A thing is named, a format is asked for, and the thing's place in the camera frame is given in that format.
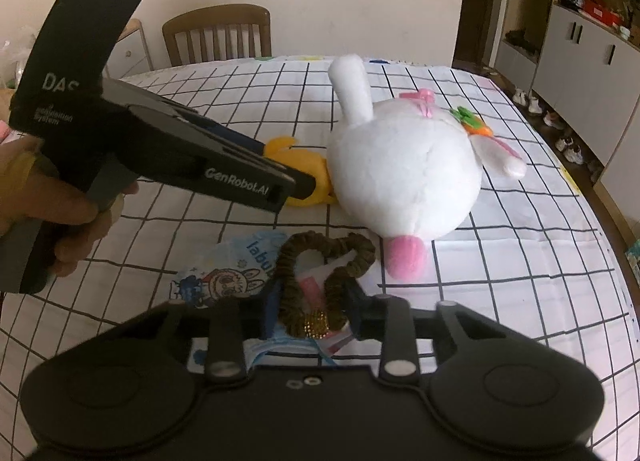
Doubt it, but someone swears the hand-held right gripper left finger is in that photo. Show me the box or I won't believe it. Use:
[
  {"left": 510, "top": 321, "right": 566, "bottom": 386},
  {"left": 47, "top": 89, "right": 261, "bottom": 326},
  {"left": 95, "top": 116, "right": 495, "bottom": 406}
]
[{"left": 127, "top": 286, "right": 281, "bottom": 382}]

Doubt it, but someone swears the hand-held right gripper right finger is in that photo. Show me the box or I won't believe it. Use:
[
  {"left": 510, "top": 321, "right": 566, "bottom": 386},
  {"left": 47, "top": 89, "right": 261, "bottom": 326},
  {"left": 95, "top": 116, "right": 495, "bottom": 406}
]
[{"left": 350, "top": 283, "right": 506, "bottom": 382}]

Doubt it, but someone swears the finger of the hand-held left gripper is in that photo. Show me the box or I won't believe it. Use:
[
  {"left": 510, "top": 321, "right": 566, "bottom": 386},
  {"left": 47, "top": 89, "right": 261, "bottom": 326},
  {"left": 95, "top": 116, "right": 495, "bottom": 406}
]
[
  {"left": 170, "top": 107, "right": 267, "bottom": 155},
  {"left": 265, "top": 153, "right": 317, "bottom": 198}
]

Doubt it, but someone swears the yellow plush toy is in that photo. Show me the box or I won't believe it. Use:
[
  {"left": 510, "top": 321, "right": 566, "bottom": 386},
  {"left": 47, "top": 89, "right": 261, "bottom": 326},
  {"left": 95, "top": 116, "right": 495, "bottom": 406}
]
[{"left": 263, "top": 136, "right": 337, "bottom": 207}]

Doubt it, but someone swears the brown scrunchie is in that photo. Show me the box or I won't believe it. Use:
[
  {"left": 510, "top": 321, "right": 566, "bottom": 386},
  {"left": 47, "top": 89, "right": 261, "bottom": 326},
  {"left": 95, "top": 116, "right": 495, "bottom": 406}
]
[{"left": 275, "top": 230, "right": 377, "bottom": 340}]

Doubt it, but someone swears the person's left hand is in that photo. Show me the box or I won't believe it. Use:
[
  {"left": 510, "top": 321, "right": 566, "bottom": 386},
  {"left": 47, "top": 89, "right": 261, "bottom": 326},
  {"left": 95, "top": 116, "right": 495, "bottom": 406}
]
[{"left": 0, "top": 137, "right": 141, "bottom": 279}]

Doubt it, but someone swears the wooden cabinet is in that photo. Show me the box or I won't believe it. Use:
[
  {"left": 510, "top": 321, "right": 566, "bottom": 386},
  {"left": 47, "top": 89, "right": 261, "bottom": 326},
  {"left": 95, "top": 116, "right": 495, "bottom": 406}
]
[{"left": 106, "top": 18, "right": 154, "bottom": 78}]

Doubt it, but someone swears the cartoon printed blue packet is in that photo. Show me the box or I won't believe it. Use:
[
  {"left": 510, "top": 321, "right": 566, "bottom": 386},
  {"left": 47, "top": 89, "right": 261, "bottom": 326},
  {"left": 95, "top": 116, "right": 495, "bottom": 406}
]
[{"left": 167, "top": 231, "right": 362, "bottom": 358}]

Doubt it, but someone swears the clear plastic bag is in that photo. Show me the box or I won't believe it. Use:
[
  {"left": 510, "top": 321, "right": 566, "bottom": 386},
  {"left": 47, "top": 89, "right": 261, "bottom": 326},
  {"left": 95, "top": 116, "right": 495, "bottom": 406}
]
[{"left": 0, "top": 25, "right": 37, "bottom": 90}]

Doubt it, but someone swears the white plush rabbit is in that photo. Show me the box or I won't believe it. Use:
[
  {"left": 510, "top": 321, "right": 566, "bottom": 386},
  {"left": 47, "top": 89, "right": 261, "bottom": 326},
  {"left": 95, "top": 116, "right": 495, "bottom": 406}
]
[{"left": 325, "top": 55, "right": 529, "bottom": 280}]

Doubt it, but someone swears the wooden chair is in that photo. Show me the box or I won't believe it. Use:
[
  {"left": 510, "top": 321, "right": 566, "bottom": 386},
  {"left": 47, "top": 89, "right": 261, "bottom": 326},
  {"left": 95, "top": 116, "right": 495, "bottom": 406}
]
[{"left": 162, "top": 4, "right": 273, "bottom": 68}]

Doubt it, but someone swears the white checkered cloth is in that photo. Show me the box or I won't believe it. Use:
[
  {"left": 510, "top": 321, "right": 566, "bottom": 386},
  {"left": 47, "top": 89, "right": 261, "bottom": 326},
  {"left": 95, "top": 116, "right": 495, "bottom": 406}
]
[{"left": 0, "top": 56, "right": 633, "bottom": 392}]

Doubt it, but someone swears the brown wooden door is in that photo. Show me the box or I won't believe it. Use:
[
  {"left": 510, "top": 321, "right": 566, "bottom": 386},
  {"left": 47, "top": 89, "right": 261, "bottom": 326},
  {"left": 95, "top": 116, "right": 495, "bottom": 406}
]
[{"left": 452, "top": 0, "right": 502, "bottom": 74}]

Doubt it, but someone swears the grey cabinet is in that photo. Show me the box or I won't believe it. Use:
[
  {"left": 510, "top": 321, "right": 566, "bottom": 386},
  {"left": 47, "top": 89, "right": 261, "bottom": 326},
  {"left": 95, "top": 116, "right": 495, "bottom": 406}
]
[{"left": 530, "top": 2, "right": 640, "bottom": 170}]

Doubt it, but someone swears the red box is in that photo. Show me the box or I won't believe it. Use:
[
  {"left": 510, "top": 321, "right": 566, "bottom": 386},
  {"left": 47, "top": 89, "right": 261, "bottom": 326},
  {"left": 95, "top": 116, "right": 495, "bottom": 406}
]
[{"left": 584, "top": 0, "right": 622, "bottom": 25}]

